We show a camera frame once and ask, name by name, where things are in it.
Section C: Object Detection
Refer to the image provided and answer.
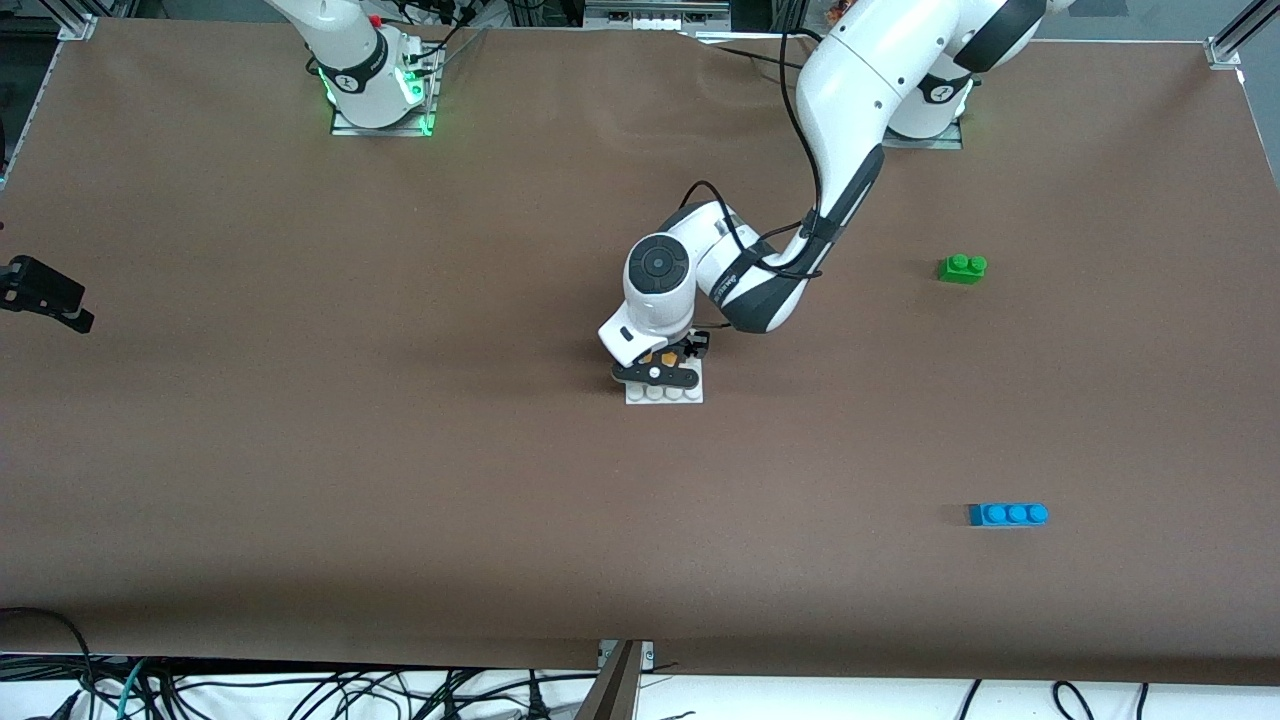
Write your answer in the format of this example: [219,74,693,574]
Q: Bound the white studded base plate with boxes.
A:
[625,338,705,406]

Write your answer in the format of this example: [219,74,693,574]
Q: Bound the blue three-stud block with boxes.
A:
[968,502,1050,528]

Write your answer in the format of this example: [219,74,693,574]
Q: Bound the brown table cover cloth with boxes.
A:
[0,18,1280,691]

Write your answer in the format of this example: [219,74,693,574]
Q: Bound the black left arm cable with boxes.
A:
[683,0,837,279]

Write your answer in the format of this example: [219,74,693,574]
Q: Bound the aluminium frame profile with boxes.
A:
[1204,0,1280,73]
[0,0,101,191]

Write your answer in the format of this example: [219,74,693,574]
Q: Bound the black cable across cloth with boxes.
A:
[690,28,831,81]

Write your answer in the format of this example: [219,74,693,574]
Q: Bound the black looped floor cable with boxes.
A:
[0,606,97,720]

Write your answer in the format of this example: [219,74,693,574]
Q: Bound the metal table edge bracket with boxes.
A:
[575,640,657,720]

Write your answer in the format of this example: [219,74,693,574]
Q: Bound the teal floor cable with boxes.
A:
[113,658,151,720]

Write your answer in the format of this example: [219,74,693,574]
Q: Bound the black tangled floor cables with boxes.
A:
[150,665,601,720]

